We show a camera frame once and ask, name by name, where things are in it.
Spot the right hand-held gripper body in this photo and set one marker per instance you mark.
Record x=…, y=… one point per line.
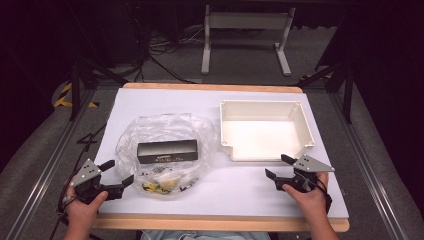
x=311, y=166

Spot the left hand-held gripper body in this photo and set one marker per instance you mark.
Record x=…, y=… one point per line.
x=87, y=173

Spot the white plastic container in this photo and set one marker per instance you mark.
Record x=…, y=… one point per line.
x=263, y=136

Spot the small yellow white packets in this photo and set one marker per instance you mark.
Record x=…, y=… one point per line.
x=165, y=183

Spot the black rectangular box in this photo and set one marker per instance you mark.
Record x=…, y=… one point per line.
x=168, y=152

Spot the clear plastic bag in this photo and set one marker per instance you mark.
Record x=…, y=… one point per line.
x=173, y=128

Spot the person's right hand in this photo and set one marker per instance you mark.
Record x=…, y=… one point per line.
x=313, y=201

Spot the person's left hand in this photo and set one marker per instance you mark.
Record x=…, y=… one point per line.
x=81, y=211

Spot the white table mat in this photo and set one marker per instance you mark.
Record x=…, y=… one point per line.
x=233, y=196

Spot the wooden table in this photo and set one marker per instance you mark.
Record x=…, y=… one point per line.
x=213, y=224

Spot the yellow black floor tape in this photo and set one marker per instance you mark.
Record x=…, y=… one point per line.
x=65, y=96

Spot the black tripod stand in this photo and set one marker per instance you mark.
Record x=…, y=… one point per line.
x=76, y=90

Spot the black metal stand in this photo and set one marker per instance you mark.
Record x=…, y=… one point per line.
x=348, y=93

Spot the white metal stand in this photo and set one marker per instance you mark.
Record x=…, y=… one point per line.
x=248, y=20

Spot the aluminium rail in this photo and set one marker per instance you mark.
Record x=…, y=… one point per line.
x=363, y=166
x=50, y=166

